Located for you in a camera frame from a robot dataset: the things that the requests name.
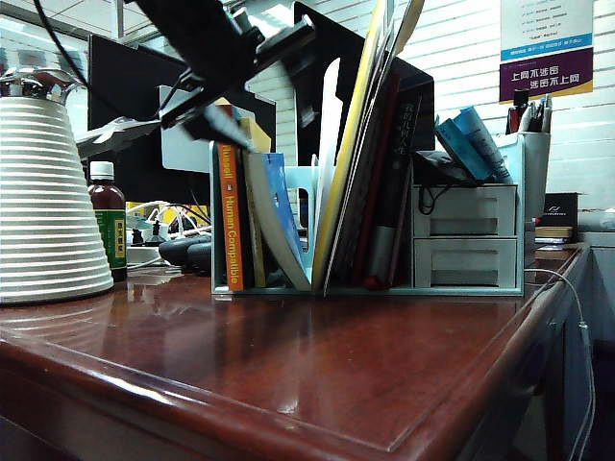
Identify dark patterned notebook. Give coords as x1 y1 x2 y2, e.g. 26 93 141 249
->
326 28 400 289

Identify silver model airplane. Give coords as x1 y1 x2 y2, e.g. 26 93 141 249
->
75 115 163 159

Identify white cable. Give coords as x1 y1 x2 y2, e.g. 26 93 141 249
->
523 268 597 461

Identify grey pen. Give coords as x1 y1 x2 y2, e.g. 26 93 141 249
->
539 94 554 133

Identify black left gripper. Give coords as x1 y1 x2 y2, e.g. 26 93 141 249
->
160 61 256 153

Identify brown flat box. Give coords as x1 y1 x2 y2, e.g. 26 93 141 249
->
534 225 576 241

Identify white bookshelf drawer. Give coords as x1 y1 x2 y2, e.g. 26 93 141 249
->
411 184 518 237
411 236 518 288

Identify black capped pen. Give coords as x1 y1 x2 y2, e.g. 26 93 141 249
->
505 88 530 134

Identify white plastic divider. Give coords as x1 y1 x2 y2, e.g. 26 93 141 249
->
314 57 343 231

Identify white ribbed thermos jug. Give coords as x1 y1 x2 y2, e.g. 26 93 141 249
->
0 66 115 304

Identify dark book with Chinese title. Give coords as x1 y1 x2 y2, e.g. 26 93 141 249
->
369 71 424 289

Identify yellow box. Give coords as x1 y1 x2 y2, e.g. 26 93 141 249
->
124 202 211 230

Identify leaning books and folders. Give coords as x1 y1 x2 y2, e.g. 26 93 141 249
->
311 0 427 294

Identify grey monitor stand panel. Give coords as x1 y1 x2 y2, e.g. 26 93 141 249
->
158 85 215 174

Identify orange Human Compatible book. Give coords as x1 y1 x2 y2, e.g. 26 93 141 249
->
214 95 247 292

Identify blue book with white circles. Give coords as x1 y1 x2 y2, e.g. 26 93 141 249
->
244 151 313 293

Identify white horizontal blinds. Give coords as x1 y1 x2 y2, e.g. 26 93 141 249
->
239 0 615 227

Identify white pen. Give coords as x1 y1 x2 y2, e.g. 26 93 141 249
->
520 100 542 133

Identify red book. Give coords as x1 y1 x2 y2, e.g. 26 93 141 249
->
353 71 405 290

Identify white pen holder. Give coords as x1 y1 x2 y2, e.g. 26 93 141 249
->
497 130 552 222

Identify dark blue booklet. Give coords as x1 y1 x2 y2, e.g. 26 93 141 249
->
434 117 496 182

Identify light blue booklet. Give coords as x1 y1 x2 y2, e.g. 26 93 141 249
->
454 106 514 185

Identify yellow paperback book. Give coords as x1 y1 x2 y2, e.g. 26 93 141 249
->
239 98 273 288

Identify black box with logo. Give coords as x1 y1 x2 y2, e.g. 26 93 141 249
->
542 192 580 228

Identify light blue desktop bookshelf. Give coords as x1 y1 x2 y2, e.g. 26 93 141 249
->
209 132 526 298

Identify black computer mouse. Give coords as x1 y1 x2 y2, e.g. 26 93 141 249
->
157 234 212 276

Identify brown bottle with green label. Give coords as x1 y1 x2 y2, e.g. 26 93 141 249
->
86 160 128 283

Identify black computer monitor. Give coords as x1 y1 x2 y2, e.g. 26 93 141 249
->
86 34 279 206

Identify black pouch with cord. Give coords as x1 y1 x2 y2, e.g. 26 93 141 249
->
413 149 481 216

